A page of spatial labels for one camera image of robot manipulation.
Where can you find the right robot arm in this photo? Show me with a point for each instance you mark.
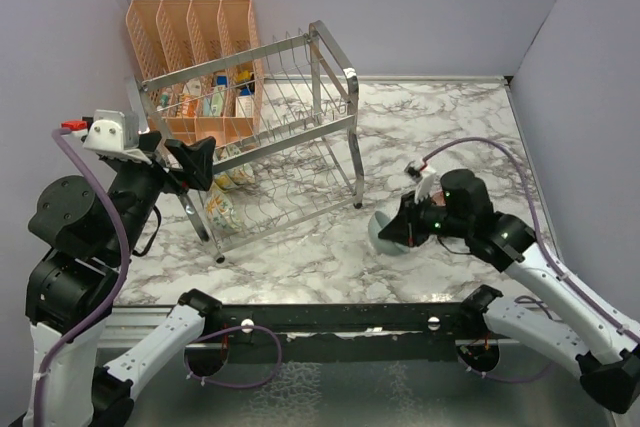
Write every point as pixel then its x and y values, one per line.
pixel 592 340

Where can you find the stainless steel dish rack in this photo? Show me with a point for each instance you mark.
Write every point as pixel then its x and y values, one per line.
pixel 306 158

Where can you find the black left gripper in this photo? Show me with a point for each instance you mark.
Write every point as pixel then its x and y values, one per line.
pixel 197 158

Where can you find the peach plastic file organizer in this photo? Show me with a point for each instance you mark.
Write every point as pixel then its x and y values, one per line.
pixel 171 35

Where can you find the white bowl green leaves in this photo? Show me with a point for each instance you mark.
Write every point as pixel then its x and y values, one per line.
pixel 236 177

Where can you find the black aluminium mounting rail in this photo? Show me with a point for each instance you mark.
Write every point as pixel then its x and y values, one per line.
pixel 443 322

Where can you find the white bowl orange flower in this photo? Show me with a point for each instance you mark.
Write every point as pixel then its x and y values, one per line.
pixel 220 212

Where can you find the yellow black bottle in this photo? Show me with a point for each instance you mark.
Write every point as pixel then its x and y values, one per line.
pixel 244 77

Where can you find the red geometric pattern bowl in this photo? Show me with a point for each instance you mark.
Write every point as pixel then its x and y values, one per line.
pixel 438 198

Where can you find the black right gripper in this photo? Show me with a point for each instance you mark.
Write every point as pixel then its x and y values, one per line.
pixel 405 227

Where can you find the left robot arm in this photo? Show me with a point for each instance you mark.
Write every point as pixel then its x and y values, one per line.
pixel 92 232

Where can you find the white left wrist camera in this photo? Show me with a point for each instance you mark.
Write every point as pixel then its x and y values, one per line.
pixel 112 134

